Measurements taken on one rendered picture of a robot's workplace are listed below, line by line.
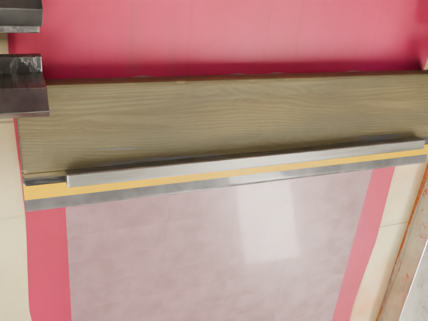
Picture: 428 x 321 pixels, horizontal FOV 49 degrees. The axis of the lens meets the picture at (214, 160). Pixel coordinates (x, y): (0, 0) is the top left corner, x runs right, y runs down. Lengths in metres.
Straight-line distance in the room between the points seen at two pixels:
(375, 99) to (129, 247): 0.28
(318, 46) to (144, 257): 0.27
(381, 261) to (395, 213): 0.08
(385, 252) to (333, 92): 0.29
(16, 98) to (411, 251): 0.52
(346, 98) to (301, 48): 0.06
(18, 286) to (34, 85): 0.22
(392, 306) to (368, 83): 0.36
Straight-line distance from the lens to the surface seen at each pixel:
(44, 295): 0.49
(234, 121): 0.40
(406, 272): 0.69
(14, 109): 0.32
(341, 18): 0.47
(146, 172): 0.37
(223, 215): 0.49
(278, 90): 0.42
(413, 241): 0.67
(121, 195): 0.40
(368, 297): 0.72
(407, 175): 0.62
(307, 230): 0.56
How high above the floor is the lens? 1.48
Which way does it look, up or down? 27 degrees down
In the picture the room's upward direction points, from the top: 162 degrees clockwise
